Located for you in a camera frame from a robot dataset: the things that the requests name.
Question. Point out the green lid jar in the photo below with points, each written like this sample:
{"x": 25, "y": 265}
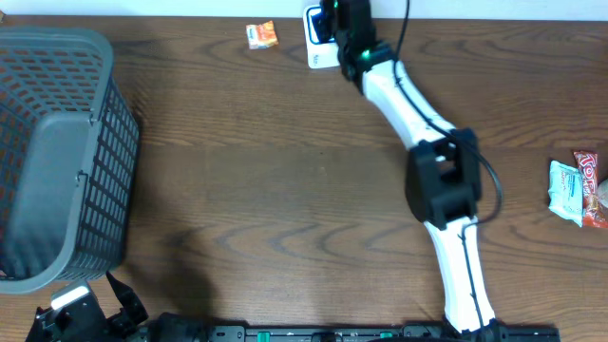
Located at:
{"x": 603, "y": 193}

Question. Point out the red Top chocolate bar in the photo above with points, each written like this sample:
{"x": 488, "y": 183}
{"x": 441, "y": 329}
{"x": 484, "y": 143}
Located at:
{"x": 592, "y": 215}

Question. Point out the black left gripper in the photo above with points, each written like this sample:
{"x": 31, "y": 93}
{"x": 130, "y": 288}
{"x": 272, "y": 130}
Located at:
{"x": 132, "y": 309}

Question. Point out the white barcode scanner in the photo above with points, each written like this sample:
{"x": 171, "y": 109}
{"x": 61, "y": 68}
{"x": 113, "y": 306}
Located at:
{"x": 320, "y": 55}

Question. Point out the orange Kleenex tissue pack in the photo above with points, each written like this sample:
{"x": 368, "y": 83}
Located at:
{"x": 261, "y": 36}

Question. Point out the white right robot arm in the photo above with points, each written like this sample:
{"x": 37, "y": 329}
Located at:
{"x": 443, "y": 171}

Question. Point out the mint tissue wipes pack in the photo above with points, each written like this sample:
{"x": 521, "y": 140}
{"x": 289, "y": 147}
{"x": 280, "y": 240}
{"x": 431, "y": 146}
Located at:
{"x": 565, "y": 192}

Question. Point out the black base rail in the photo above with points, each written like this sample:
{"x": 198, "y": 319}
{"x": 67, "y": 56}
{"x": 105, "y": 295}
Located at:
{"x": 172, "y": 327}

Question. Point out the grey plastic basket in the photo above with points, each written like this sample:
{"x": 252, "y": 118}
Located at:
{"x": 69, "y": 150}

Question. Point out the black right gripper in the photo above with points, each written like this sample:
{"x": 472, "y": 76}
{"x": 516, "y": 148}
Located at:
{"x": 326, "y": 31}

